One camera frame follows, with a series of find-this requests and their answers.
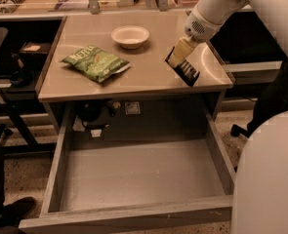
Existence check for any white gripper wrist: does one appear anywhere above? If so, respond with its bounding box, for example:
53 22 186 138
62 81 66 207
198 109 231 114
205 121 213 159
168 7 221 67

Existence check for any black rxbar chocolate wrapper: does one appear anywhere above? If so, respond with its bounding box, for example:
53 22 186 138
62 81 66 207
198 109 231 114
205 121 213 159
165 48 200 87

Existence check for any open grey wooden drawer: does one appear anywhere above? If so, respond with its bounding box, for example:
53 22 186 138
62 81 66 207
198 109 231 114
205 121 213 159
20 109 235 234

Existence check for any white paper bowl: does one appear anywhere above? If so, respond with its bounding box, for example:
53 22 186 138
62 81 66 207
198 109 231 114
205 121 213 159
111 25 149 50

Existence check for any green kettle chips bag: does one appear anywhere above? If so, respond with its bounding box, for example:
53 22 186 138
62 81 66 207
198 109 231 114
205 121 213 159
62 45 131 84

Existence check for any black office chair right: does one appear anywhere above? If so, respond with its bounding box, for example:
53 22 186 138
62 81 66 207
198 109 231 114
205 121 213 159
230 125 250 137

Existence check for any black box under desk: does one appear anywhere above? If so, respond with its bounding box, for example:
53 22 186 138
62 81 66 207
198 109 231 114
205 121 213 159
19 42 51 70

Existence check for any black shoe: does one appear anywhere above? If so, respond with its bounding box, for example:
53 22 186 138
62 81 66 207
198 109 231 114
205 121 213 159
2 197 36 227

